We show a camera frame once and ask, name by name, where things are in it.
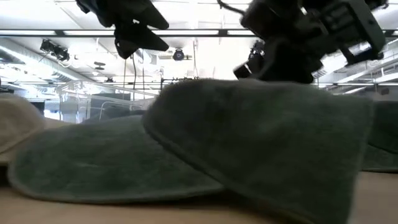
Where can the green cap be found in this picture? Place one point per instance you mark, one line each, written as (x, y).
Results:
(248, 140)

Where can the black ceiling spotlight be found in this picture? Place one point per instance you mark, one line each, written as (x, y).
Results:
(55, 49)

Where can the round overhead camera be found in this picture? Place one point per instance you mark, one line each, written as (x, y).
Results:
(178, 55)

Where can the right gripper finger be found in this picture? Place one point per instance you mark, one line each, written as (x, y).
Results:
(250, 63)
(292, 65)

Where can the black overhead frame bar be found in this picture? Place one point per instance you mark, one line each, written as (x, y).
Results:
(199, 33)

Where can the beige cap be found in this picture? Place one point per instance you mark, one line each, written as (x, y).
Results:
(17, 123)

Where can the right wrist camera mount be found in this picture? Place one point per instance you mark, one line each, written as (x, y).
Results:
(351, 28)

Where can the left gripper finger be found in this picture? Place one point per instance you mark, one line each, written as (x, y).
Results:
(149, 17)
(133, 40)

